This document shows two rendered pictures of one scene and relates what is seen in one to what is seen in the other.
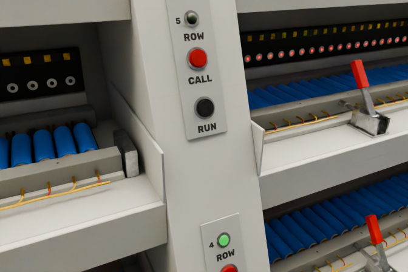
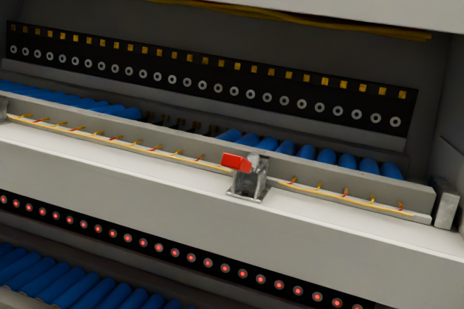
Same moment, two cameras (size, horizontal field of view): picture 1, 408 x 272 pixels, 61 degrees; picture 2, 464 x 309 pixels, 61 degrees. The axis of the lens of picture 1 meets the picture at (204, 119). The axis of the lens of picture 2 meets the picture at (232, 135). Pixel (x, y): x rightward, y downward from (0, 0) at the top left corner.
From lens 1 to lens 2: 0.09 m
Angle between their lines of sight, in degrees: 41
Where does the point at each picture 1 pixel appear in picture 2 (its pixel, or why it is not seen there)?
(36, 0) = (413, 1)
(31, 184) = (329, 182)
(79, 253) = (353, 267)
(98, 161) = (407, 190)
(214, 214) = not seen: outside the picture
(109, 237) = (393, 269)
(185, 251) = not seen: outside the picture
